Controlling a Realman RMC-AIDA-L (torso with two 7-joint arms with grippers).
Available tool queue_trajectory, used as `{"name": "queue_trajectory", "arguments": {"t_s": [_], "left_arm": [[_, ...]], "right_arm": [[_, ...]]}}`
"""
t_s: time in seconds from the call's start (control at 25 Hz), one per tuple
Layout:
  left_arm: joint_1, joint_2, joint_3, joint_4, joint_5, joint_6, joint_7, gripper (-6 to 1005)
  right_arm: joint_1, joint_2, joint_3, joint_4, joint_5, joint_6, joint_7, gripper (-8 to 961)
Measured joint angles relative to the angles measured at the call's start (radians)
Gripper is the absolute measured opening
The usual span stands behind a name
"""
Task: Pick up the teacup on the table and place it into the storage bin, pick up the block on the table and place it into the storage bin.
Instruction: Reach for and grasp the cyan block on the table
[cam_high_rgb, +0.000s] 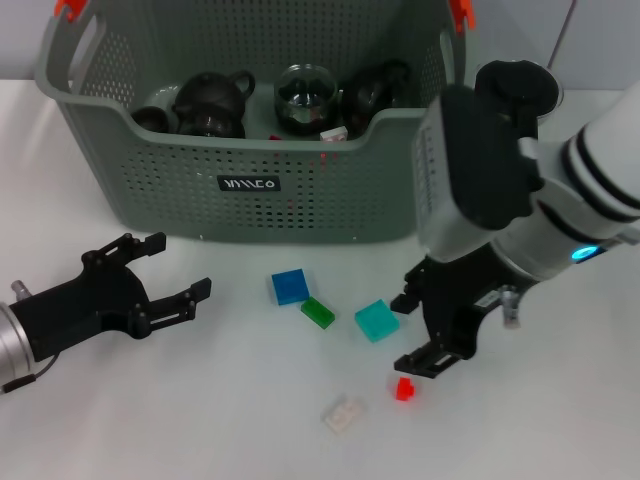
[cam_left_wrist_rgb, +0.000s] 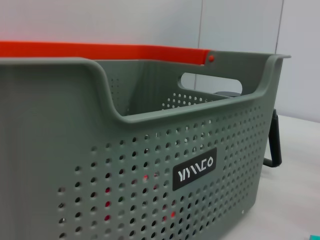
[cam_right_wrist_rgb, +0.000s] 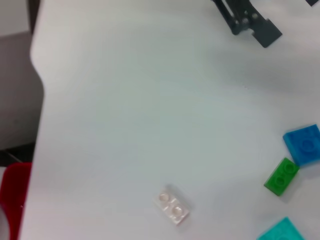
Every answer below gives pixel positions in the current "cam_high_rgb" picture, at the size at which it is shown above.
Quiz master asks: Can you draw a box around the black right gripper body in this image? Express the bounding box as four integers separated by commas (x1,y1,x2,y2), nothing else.
405,243,527,360

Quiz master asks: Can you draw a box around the black clay teapot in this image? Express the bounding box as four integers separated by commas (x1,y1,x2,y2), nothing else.
172,70,256,121

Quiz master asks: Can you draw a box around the dark left wrist cable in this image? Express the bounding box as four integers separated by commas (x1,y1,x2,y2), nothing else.
1,352,64,396

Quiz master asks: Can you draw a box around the green building block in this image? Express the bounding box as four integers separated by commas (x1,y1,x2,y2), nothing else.
299,295,336,331

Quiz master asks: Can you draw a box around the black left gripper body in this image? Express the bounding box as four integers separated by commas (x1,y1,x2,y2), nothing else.
9,252,152,364

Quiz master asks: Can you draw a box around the small red building block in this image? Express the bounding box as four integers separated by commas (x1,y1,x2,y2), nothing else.
387,372,419,403

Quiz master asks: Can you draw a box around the teal building block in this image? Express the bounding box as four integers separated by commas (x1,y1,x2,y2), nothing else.
353,298,402,344

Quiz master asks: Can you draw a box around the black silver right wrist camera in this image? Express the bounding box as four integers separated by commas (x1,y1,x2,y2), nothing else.
410,84,537,264

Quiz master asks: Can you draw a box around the blue square building block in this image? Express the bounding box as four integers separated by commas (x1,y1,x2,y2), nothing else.
269,268,311,307

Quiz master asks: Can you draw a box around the glass pitcher black handle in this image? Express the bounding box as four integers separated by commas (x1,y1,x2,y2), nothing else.
472,58,565,151

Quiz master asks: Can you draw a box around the small black clay cup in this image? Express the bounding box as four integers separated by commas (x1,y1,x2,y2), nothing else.
131,106,171,135

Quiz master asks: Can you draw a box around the grey perforated storage bin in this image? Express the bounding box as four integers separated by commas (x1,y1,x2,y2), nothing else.
33,0,476,245

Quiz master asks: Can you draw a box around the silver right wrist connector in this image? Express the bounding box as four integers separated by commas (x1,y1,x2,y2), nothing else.
499,284,522,330

